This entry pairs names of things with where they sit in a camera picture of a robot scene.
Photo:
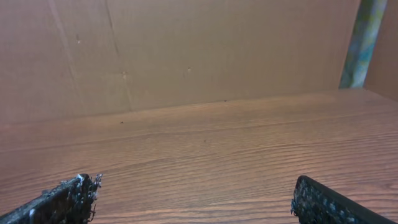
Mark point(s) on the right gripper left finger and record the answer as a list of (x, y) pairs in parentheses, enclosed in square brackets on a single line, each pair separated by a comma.
[(72, 201)]

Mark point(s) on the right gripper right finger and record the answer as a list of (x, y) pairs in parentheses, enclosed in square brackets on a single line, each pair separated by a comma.
[(315, 203)]

